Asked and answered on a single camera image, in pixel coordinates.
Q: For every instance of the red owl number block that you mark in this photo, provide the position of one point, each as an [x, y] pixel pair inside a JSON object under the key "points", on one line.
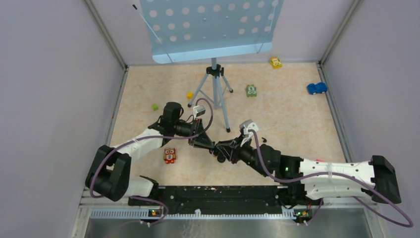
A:
{"points": [[170, 155]]}

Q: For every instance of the earbuds case base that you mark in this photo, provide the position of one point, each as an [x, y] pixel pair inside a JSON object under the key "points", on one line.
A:
{"points": [[217, 150]]}

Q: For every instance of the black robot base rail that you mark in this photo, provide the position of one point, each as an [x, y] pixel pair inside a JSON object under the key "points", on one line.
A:
{"points": [[228, 200]]}

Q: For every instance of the blue toy car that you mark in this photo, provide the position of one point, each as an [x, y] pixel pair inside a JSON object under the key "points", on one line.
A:
{"points": [[317, 88]]}

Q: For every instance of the black earbuds charging case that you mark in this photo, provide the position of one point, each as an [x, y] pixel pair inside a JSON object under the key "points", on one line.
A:
{"points": [[221, 158]]}

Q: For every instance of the yellow toy block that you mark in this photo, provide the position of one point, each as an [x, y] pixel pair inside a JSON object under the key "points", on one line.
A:
{"points": [[275, 63]]}

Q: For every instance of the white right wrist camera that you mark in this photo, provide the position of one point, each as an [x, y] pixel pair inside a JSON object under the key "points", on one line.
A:
{"points": [[247, 129]]}

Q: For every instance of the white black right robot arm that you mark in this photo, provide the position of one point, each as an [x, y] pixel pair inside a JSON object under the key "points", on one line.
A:
{"points": [[375, 178]]}

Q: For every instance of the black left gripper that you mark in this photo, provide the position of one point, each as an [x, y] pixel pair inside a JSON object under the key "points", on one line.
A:
{"points": [[202, 140]]}

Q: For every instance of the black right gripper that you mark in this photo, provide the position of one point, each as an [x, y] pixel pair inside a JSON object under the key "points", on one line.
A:
{"points": [[233, 148]]}

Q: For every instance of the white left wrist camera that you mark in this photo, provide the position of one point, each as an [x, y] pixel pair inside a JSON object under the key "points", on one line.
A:
{"points": [[198, 111]]}

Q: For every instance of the green monster toy block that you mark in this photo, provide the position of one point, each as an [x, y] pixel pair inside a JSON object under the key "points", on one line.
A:
{"points": [[251, 90]]}

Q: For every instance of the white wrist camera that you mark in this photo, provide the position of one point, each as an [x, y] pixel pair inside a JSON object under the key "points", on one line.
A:
{"points": [[247, 129], [198, 111]]}

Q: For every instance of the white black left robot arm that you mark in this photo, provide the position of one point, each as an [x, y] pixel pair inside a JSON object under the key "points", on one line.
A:
{"points": [[109, 174]]}

